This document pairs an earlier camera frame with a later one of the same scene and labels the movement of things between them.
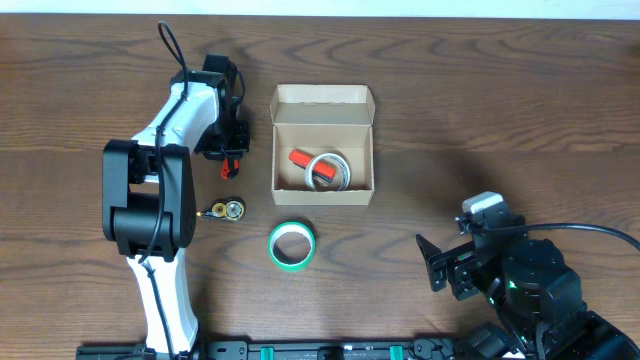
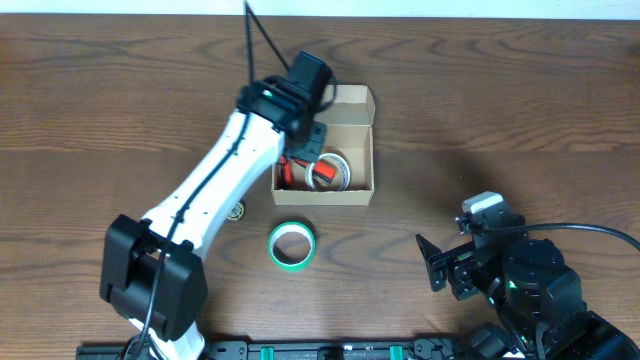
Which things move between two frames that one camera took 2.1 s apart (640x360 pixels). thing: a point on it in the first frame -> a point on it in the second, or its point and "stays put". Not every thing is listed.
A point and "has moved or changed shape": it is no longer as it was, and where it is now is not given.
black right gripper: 451,267 stays put
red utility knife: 228,173 has moved or changed shape
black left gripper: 228,143 -> 310,145
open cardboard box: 321,119 stays put
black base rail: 286,349 stays put
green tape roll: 286,227 stays put
